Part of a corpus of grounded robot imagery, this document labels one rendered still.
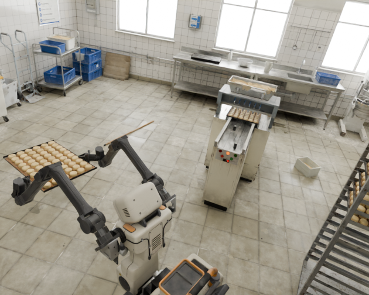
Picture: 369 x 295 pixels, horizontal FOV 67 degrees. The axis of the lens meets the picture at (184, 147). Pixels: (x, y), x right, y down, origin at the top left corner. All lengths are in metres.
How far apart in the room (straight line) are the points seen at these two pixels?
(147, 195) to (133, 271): 0.48
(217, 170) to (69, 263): 1.67
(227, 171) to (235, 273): 1.00
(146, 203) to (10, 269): 1.74
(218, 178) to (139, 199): 1.78
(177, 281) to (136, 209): 0.46
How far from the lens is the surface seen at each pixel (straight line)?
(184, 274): 1.65
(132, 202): 1.42
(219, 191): 3.20
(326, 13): 6.55
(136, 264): 1.74
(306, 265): 3.03
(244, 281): 2.86
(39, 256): 2.95
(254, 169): 3.77
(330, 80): 6.26
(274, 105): 3.37
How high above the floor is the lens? 2.27
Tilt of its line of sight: 31 degrees down
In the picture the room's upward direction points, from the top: 9 degrees clockwise
